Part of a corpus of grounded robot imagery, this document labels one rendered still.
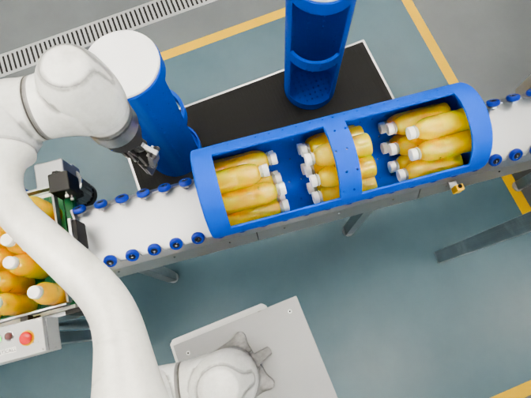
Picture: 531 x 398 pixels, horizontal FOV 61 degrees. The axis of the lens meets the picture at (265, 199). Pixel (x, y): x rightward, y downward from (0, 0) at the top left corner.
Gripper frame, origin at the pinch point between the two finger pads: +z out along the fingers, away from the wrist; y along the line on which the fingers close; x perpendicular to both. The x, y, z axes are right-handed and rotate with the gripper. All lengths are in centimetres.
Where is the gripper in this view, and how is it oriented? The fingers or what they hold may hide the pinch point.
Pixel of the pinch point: (148, 163)
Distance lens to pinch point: 105.5
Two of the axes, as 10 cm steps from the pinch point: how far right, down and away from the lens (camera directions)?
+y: -9.2, -3.6, 1.3
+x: -3.8, 9.0, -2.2
